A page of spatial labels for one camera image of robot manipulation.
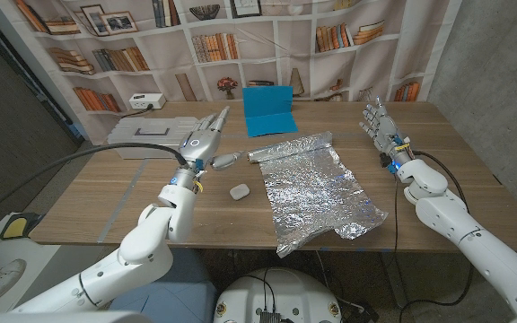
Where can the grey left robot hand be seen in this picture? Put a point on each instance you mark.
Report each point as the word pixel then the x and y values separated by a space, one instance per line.
pixel 198 145

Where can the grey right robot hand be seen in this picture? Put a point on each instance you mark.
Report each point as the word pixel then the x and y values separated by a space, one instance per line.
pixel 386 132

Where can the white AirPods case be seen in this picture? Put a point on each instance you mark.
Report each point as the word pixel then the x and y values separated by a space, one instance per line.
pixel 239 192

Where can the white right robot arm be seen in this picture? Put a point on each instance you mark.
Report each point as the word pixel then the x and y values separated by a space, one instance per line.
pixel 465 229

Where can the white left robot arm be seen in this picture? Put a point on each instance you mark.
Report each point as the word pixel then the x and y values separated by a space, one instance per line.
pixel 146 251

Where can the blue folded origami paper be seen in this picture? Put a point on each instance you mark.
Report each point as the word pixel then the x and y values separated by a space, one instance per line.
pixel 267 110

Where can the aluminum foil sheet with roll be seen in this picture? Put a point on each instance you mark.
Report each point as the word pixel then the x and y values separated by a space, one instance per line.
pixel 308 188

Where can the clear plastic storage box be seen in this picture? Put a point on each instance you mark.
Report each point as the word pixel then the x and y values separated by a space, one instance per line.
pixel 151 130

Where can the white power strip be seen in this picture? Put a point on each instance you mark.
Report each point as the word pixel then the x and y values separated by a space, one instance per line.
pixel 146 101

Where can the printed bookshelf backdrop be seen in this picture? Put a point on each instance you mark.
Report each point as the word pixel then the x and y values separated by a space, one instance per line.
pixel 258 49

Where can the grey metal table leg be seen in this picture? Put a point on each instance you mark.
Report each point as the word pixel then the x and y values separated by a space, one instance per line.
pixel 395 278

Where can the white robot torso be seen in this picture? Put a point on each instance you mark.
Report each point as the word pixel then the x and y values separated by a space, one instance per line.
pixel 281 291

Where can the dark perforated metal panel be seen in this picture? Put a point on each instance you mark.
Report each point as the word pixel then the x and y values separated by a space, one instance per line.
pixel 16 134

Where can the white floor platform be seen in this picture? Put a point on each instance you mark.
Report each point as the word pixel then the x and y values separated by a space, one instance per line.
pixel 38 264

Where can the yellow and black pedal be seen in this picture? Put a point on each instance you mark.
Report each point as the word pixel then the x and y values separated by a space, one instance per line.
pixel 16 226

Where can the white sneaker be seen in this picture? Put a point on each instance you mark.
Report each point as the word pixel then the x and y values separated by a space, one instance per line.
pixel 9 273

